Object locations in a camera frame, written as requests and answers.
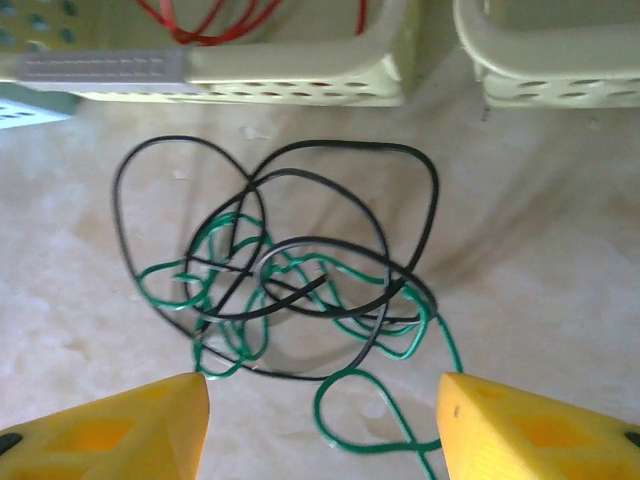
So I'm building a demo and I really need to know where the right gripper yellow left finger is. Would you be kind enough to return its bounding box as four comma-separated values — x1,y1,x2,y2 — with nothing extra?
0,372,209,480

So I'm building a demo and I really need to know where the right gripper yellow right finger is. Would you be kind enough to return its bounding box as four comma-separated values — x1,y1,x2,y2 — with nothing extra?
436,372,640,480

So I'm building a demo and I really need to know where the green thin cable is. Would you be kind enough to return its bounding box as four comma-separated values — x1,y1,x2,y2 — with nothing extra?
137,212,467,480

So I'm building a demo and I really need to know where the black thin cable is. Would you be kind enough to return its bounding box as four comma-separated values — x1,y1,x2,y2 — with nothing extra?
112,134,442,382

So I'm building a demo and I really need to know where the red thin cable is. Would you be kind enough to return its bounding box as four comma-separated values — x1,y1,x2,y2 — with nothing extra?
134,0,370,47

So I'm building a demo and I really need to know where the blue perforated plastic basket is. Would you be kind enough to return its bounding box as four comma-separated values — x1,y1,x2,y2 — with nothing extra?
0,82,72,132

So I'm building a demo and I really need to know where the yellow perforated plastic basket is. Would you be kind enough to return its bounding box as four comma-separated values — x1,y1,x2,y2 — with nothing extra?
452,0,640,110
0,0,420,110

